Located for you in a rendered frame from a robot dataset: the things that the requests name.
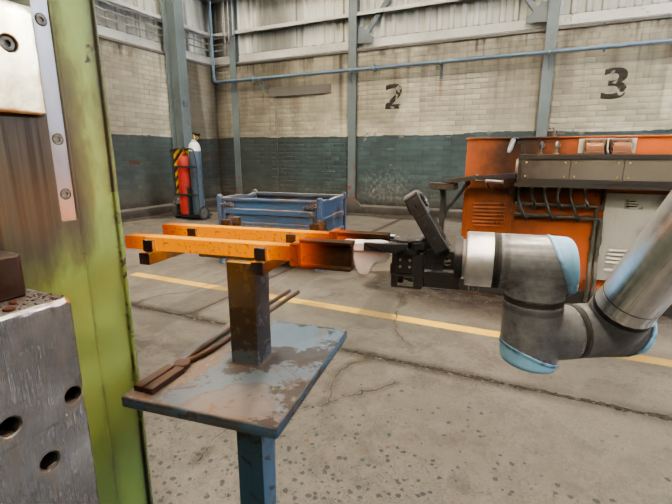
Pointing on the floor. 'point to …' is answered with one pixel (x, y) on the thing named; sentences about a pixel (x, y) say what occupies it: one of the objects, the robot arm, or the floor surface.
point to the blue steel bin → (284, 209)
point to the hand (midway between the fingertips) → (347, 238)
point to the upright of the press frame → (78, 233)
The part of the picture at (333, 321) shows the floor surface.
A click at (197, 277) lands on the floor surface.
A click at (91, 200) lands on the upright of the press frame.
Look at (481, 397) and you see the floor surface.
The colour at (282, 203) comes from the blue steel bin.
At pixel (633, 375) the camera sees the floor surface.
